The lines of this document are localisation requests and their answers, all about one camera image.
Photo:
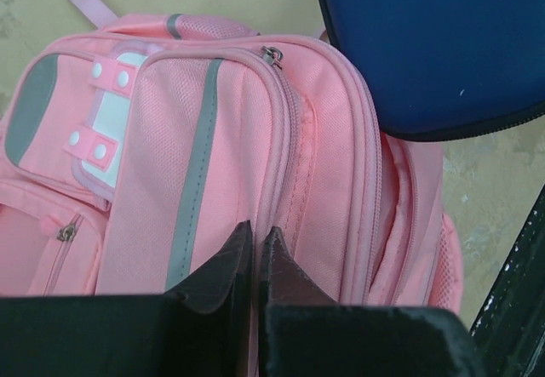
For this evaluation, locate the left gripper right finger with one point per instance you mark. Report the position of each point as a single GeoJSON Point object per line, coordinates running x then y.
{"type": "Point", "coordinates": [303, 332]}

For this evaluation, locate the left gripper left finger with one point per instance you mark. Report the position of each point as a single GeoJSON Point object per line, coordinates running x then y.
{"type": "Point", "coordinates": [197, 328]}

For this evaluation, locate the pink student backpack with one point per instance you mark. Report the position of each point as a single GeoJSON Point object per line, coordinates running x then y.
{"type": "Point", "coordinates": [129, 154]}

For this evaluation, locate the blue pencil case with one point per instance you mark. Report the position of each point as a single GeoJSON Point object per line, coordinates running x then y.
{"type": "Point", "coordinates": [442, 70]}

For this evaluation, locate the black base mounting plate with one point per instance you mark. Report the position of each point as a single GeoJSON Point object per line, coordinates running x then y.
{"type": "Point", "coordinates": [509, 329]}

